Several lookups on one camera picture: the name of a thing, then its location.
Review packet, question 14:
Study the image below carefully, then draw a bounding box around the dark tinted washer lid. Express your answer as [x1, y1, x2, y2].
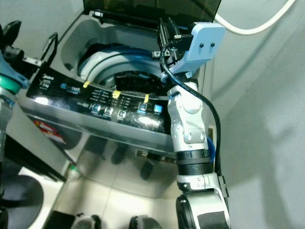
[82, 0, 222, 27]

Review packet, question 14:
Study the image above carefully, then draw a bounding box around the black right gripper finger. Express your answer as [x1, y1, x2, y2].
[153, 20, 172, 59]

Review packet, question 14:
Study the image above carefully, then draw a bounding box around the white appliance with black disc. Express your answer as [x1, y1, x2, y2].
[0, 167, 73, 227]

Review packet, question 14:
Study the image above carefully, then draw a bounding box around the blue plastic cap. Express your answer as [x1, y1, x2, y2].
[208, 136, 218, 165]

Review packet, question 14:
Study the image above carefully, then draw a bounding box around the grey right robot leg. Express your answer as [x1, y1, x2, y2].
[126, 215, 165, 229]

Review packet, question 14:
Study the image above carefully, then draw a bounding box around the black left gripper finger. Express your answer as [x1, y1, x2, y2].
[24, 32, 58, 67]

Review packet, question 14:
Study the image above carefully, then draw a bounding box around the black laundry pile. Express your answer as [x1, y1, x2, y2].
[112, 71, 167, 96]

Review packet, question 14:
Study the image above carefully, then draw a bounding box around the black washer control panel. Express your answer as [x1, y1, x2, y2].
[26, 72, 172, 136]

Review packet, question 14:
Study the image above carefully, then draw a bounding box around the small black floor mat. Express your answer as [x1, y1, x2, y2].
[36, 210, 77, 229]

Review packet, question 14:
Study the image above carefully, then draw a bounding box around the steel washer drum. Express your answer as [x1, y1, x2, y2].
[76, 44, 172, 96]

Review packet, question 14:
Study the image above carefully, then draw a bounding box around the white water hose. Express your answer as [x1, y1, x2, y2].
[213, 0, 297, 35]

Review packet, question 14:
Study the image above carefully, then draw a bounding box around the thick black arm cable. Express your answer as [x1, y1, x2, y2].
[160, 45, 224, 177]

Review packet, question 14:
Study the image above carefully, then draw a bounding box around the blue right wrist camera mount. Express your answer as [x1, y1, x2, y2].
[164, 21, 227, 79]

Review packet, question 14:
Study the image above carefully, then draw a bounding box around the red washer sticker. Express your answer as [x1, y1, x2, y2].
[32, 119, 65, 144]

